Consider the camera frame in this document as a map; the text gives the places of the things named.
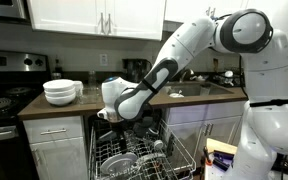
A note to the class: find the black steel stove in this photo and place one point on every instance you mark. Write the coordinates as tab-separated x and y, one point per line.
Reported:
7	110

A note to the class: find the white base cabinet door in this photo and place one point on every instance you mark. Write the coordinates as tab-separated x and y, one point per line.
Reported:
62	160

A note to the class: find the black countertop dish rack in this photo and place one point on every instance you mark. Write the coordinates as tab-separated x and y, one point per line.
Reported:
224	80

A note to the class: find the white ceramic mug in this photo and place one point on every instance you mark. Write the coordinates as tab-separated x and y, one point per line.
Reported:
78	88

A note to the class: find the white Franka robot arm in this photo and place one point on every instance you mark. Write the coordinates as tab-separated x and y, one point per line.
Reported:
270	126

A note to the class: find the clear glass food container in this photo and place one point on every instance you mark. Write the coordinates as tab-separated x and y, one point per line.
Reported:
90	96

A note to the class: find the steel sink faucet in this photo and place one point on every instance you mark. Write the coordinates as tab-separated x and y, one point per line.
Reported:
187	74

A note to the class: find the steel kitchen sink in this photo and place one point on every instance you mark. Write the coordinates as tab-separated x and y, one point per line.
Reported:
190	89

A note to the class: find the dark glass bottle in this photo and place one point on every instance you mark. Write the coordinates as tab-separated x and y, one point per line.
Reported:
58	68

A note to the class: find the clear plastic container lid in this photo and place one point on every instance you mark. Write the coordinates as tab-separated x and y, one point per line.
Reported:
108	136

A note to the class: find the white ceramic bowl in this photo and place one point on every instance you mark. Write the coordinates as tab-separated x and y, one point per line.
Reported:
60	100
60	93
58	84

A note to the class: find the black coffee maker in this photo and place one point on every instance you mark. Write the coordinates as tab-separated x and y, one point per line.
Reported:
134	68

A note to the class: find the white sink base cabinet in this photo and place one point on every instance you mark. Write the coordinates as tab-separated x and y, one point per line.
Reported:
190	113

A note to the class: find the black plastic rack insert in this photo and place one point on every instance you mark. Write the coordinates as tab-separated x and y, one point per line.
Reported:
170	145

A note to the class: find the steel microwave oven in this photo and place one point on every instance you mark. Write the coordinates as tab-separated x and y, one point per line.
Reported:
4	10

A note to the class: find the clear glass jar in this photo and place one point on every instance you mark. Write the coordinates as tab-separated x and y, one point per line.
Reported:
93	78

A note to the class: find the white wall outlet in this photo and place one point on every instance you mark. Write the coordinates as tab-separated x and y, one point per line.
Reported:
103	59

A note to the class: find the purple and black box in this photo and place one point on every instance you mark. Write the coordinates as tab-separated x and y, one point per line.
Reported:
222	157

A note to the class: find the white wall cabinet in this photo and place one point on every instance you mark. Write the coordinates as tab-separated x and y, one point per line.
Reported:
184	10

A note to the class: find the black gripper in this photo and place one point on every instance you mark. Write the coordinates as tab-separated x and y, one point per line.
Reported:
119	128

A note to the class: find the dark bowl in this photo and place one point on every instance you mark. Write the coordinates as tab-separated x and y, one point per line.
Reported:
145	125

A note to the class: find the white kitchen drawer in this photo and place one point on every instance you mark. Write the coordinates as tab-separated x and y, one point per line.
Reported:
54	129

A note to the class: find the white round plate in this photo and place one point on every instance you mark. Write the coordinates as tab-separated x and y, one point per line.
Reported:
117	165

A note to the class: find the light wooden board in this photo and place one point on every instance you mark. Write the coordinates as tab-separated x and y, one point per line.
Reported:
220	145

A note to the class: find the small white cup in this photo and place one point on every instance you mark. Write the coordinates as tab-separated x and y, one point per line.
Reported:
158	144

